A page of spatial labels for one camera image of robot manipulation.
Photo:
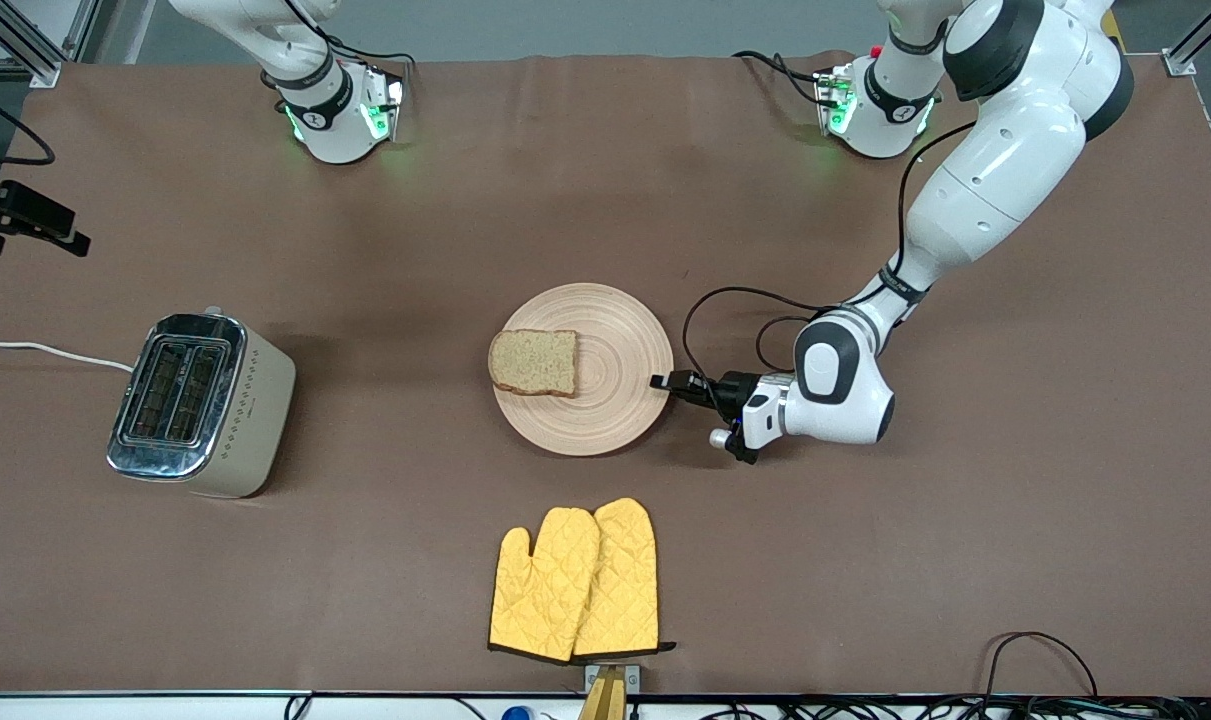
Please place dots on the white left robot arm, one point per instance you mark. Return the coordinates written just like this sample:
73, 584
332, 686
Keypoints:
1005, 150

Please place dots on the aluminium frame post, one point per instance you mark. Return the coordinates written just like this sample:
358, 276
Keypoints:
1190, 50
25, 50

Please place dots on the beige chrome two-slot toaster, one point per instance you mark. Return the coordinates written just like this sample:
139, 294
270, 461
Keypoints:
200, 405

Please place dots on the brown bread slice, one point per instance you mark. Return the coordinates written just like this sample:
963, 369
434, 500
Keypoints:
535, 362

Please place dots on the round light wooden plate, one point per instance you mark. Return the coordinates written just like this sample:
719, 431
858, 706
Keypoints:
615, 380

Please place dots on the small metal bracket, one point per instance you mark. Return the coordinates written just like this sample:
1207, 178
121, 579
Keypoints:
632, 678

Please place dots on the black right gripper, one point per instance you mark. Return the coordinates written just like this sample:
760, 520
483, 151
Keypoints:
5, 212

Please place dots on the brown table cover sheet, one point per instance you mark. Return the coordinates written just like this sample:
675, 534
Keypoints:
415, 200

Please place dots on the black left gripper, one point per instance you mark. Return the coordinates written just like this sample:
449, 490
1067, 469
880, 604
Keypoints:
733, 389

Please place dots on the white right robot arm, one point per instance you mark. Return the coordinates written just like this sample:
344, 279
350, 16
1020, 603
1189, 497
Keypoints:
330, 120

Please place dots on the yellow quilted oven mitt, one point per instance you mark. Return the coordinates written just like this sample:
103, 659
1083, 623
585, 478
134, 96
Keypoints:
625, 580
540, 590

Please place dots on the blue cap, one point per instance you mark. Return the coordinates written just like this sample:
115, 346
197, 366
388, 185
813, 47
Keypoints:
517, 714

